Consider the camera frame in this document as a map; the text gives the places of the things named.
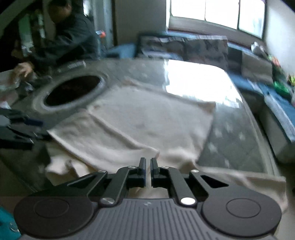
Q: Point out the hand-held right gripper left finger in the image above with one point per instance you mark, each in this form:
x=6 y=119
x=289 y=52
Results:
x=143 y=172

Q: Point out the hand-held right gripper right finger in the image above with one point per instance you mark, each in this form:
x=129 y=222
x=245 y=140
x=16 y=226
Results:
x=153 y=172

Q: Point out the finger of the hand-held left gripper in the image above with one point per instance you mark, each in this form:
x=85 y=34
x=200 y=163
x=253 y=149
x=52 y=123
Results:
x=34 y=122
x=25 y=136

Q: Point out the cream garment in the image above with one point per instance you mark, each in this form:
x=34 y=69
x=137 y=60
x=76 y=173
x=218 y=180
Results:
x=149 y=120

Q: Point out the tissue pack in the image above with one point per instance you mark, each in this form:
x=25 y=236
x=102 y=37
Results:
x=7 y=82

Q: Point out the round black table heater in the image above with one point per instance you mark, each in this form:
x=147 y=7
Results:
x=71 y=91

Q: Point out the grey remote control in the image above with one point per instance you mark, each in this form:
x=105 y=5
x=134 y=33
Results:
x=72 y=65

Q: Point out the cluttered shelf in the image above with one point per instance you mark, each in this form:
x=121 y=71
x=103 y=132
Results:
x=30 y=30

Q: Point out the butterfly print cushion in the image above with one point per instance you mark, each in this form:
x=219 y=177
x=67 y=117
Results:
x=207 y=52
x=161 y=47

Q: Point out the blue sofa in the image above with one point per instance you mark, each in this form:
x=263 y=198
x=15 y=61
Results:
x=260 y=92

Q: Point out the grey pillow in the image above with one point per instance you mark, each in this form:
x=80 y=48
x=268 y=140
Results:
x=257 y=65

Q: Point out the panda plush toy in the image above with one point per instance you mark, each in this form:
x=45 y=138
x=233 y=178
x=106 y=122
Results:
x=257 y=47

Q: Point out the window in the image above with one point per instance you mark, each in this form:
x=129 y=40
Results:
x=214 y=13

